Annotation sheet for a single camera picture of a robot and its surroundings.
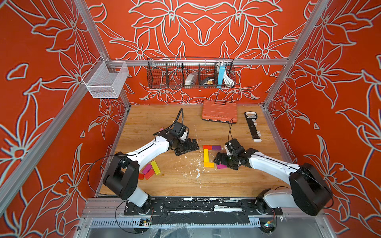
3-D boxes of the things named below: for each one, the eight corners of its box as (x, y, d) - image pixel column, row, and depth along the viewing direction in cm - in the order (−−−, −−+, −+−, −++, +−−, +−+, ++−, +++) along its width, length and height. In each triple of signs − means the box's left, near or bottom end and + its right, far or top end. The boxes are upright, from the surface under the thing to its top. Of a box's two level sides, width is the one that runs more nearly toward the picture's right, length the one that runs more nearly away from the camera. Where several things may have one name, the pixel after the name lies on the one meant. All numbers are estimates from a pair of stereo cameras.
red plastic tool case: (200, 120, 111) (200, 116, 107) (203, 104, 123) (203, 99, 119) (235, 125, 108) (237, 121, 104) (235, 108, 119) (236, 103, 115)
